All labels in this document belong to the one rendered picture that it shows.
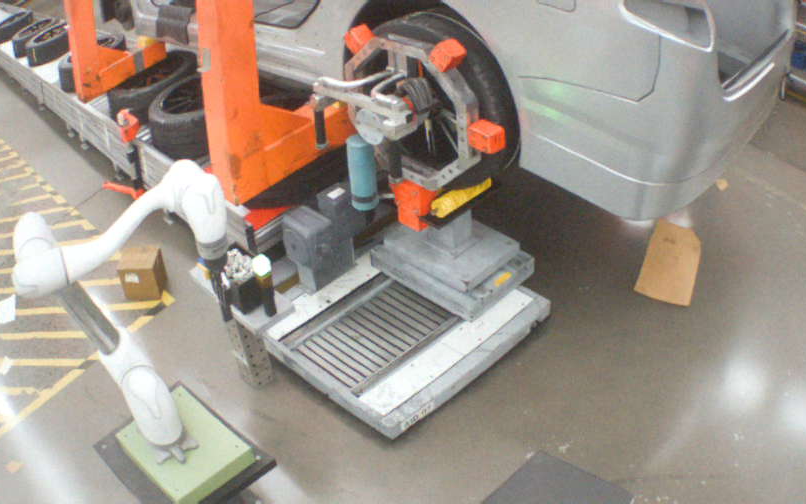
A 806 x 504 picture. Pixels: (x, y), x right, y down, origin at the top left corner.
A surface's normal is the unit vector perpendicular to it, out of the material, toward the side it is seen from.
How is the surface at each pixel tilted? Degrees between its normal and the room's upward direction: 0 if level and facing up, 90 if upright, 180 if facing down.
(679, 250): 2
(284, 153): 90
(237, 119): 90
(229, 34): 90
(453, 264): 0
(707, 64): 89
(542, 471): 0
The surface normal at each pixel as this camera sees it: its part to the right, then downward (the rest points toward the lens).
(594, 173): -0.70, 0.46
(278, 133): 0.71, 0.39
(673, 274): -0.04, -0.80
